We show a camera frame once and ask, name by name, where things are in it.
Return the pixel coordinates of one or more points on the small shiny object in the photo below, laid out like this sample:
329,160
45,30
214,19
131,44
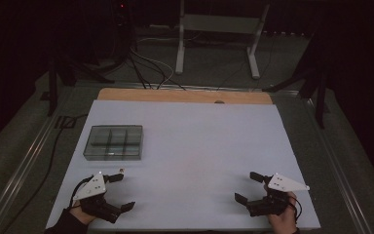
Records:
121,169

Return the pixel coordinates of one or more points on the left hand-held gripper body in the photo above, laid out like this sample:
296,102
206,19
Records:
92,187

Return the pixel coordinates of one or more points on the black equipment stand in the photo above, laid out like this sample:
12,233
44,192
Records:
121,29

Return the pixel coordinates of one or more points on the clear plastic compartment box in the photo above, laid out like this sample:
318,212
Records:
113,143

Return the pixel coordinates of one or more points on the metal floor rail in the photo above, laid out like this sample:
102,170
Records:
22,169
337,162

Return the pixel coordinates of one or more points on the person's right hand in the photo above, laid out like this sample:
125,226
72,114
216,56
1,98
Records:
284,222

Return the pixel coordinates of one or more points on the black tripod stand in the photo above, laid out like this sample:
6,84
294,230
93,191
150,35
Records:
319,97
52,87

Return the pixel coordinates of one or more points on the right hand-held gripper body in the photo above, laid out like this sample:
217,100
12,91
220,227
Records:
285,184

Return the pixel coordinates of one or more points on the white table mat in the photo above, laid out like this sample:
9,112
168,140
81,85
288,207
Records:
191,146

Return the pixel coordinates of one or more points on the person's left hand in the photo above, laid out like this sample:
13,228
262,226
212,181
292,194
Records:
79,214

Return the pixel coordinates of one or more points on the white metal stand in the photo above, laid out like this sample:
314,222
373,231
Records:
219,23

